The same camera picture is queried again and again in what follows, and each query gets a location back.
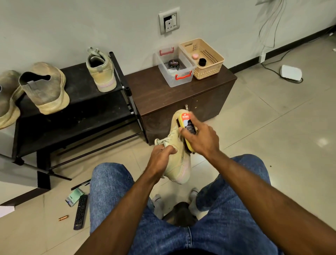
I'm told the person's left hand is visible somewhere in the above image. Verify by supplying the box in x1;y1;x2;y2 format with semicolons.
144;144;178;182

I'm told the dark brown wooden cabinet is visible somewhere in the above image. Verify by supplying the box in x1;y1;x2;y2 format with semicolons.
125;64;237;145

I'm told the black remote control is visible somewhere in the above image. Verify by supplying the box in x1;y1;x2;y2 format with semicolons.
73;194;89;230

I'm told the green paper packet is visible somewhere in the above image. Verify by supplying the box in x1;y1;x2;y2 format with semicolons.
65;187;85;207

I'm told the person's leg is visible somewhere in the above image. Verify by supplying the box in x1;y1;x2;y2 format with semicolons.
188;154;279;255
89;162;190;255

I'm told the black pen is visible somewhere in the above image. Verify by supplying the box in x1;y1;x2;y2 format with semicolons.
71;180;91;191

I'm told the worn tan slip-on shoe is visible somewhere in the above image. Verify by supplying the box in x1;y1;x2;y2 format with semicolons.
19;62;70;115
0;70;23;130

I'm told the pale green lace-up shoe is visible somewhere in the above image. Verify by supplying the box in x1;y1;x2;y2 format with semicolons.
86;47;117;93
154;109;193;185

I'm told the clear plastic storage box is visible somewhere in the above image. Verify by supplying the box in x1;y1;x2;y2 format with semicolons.
155;47;196;88

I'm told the person's right forearm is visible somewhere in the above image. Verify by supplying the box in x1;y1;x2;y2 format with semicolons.
209;148;336;255

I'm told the person's left leg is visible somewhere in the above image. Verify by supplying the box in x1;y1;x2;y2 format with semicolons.
89;162;190;255

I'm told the beige plastic basket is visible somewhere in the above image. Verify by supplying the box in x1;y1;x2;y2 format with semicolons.
179;38;225;81

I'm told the white paper sheet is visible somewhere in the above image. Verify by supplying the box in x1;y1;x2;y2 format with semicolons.
0;205;15;218

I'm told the white cable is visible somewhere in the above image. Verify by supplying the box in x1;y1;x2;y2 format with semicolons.
256;0;303;84

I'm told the person's right hand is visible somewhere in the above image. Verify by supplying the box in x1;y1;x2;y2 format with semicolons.
180;111;221;159

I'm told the white router box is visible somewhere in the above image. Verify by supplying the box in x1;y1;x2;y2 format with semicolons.
279;64;303;83

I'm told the black orange shoe brush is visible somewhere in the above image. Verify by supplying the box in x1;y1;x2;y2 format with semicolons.
176;109;197;154

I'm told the white wall socket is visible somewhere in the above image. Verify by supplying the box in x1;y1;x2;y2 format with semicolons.
159;7;181;35

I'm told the black metal shoe rack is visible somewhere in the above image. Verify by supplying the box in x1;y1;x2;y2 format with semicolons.
0;51;148;207

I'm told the person's right leg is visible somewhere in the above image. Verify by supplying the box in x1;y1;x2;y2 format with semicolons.
188;154;279;255

